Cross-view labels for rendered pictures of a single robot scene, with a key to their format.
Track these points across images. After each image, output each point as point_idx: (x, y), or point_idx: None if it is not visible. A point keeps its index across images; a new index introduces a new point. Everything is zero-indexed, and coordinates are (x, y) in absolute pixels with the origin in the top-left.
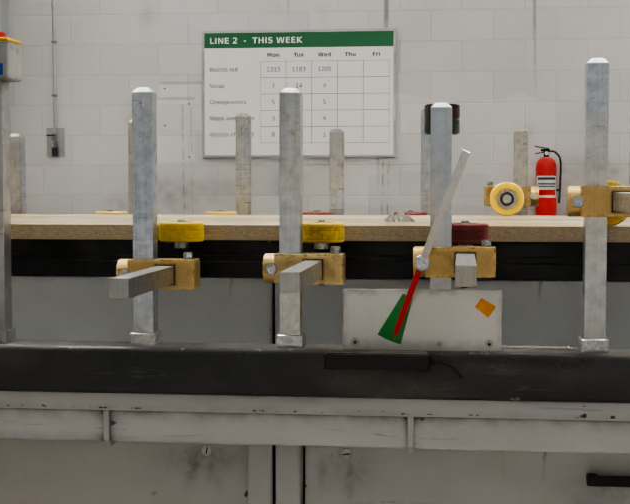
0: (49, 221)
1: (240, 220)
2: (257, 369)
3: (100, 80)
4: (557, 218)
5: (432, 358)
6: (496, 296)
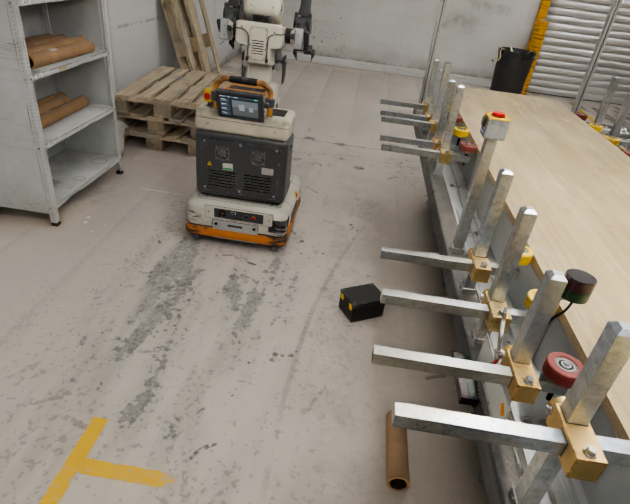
0: (556, 215)
1: None
2: (460, 335)
3: None
4: None
5: (473, 402)
6: (506, 410)
